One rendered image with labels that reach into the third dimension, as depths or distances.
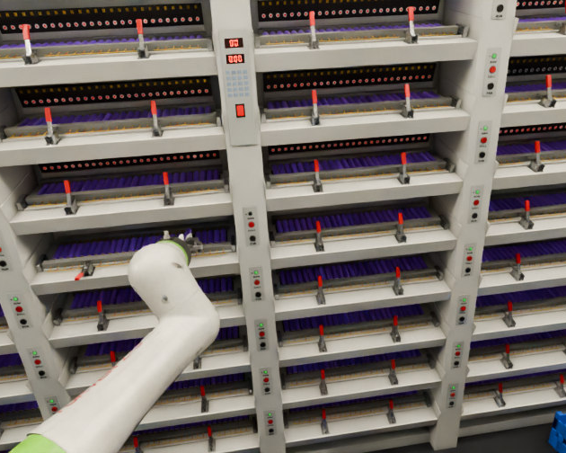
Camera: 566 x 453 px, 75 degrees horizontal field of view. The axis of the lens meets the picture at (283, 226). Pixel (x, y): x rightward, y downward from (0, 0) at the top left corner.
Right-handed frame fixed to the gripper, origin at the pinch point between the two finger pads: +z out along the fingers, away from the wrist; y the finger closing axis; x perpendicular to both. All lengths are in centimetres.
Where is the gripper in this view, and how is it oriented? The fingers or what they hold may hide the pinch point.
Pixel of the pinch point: (185, 240)
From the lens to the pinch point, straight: 110.9
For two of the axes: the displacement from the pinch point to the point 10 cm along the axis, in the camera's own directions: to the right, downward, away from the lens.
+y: -9.9, 1.0, -0.9
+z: -1.1, -1.4, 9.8
